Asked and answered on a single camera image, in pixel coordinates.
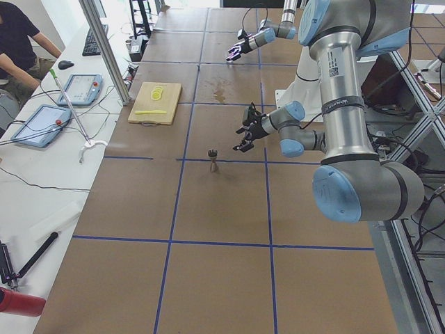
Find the black computer mouse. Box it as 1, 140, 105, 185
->
58, 60, 74, 70

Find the near teach pendant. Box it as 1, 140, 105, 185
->
11, 104, 72, 148

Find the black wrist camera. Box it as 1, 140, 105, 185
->
237, 29, 251, 40
242, 102, 262, 127

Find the black camera cable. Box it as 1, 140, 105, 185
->
241, 6, 269, 35
298, 111, 326, 130

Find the aluminium frame post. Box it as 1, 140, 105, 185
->
79, 0, 130, 106

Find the bamboo cutting board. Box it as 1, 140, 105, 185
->
128, 82, 181, 125

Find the teach pendant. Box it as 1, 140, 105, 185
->
11, 104, 72, 148
64, 74, 103, 106

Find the black keyboard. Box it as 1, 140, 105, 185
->
82, 29, 101, 56

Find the steel double jigger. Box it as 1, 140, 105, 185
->
208, 149, 218, 173

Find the far teach pendant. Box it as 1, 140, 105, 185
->
64, 74, 103, 106

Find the seated person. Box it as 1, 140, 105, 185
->
1, 1, 61, 104

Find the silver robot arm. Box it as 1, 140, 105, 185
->
227, 1, 424, 223
225, 0, 306, 63

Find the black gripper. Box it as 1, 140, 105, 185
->
226, 38, 252, 63
232, 120, 269, 152

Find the black hand tool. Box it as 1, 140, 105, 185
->
1, 232, 59, 292

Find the yellow plastic knife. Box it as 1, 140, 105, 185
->
134, 109, 167, 115

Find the red bottle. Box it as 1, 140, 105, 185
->
0, 288, 46, 317

